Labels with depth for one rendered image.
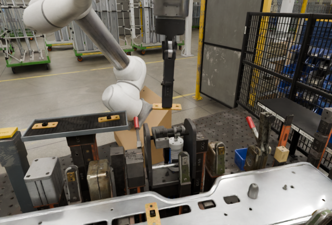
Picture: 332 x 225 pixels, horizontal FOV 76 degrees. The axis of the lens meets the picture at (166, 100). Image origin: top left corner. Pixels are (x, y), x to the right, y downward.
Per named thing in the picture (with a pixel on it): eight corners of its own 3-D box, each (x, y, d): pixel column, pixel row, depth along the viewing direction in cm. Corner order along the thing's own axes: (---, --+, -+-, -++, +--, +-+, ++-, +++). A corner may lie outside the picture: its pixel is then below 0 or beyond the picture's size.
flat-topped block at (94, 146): (83, 216, 97) (64, 132, 79) (85, 202, 104) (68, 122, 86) (105, 211, 99) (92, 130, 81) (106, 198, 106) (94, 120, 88)
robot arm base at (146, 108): (124, 125, 144) (118, 122, 140) (142, 97, 145) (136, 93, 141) (135, 136, 129) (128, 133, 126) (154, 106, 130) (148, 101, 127)
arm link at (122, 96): (122, 122, 136) (93, 107, 123) (131, 97, 143) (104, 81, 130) (138, 120, 125) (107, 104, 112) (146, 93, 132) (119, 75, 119)
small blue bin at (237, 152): (240, 172, 123) (242, 160, 119) (232, 161, 131) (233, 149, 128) (257, 169, 125) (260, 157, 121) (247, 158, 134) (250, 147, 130)
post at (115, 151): (119, 230, 91) (109, 155, 75) (119, 219, 95) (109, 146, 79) (131, 227, 92) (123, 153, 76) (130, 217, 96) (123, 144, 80)
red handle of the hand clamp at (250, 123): (260, 151, 82) (244, 116, 90) (257, 153, 83) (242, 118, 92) (269, 150, 83) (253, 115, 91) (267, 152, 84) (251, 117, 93)
